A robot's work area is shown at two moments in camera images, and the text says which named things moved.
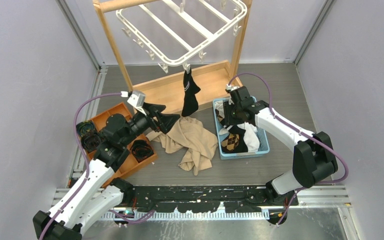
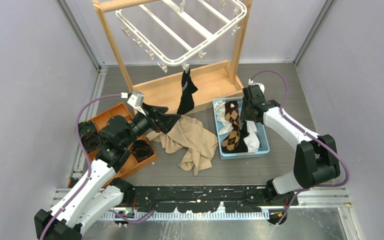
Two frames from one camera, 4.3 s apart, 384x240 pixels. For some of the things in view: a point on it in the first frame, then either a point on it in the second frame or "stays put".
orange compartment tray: [129, 164] stays put
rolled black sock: [141, 150] stays put
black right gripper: [228, 120] -> [244, 115]
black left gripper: [166, 120] stays put
